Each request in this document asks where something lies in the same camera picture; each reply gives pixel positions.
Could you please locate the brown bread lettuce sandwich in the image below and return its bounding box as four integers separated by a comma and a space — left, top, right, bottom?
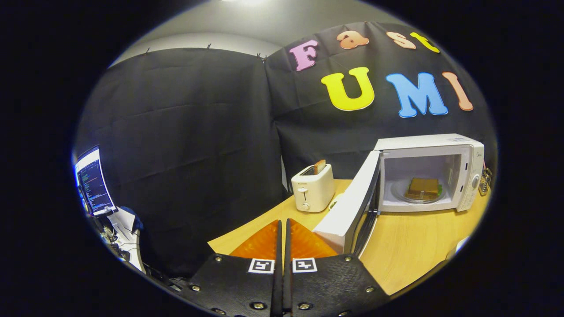
405, 177, 443, 201

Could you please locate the cream toaster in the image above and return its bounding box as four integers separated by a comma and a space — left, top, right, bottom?
291, 164, 335, 213

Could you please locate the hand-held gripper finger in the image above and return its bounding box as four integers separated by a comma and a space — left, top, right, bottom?
283, 218, 391, 317
180, 219, 283, 317

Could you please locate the glass microwave turntable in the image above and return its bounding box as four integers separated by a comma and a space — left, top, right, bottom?
391, 178, 445, 204

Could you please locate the white microwave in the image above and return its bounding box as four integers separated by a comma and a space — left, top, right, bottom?
312, 133, 485, 258

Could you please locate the computer monitor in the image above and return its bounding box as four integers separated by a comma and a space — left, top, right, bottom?
74, 145, 117, 217

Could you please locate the metal wire utensil holder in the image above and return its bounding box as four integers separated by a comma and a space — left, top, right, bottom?
479, 167, 493, 196

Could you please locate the white plate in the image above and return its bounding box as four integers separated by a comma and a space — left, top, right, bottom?
445, 236, 470, 260

